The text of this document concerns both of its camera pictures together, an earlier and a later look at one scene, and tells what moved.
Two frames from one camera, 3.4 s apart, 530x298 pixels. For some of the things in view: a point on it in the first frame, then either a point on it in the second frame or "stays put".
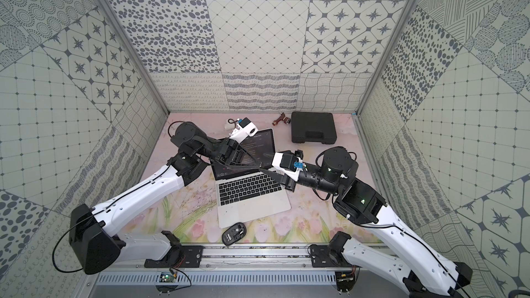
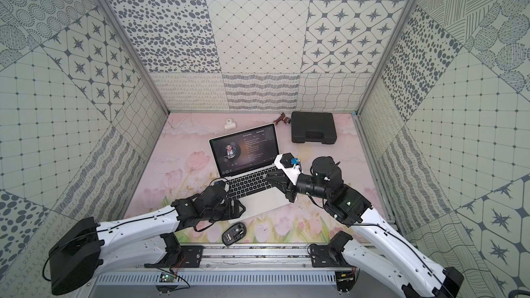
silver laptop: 243,192 stays put
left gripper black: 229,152 to 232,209
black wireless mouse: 234,233 stays put
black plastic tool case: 313,127 stays put
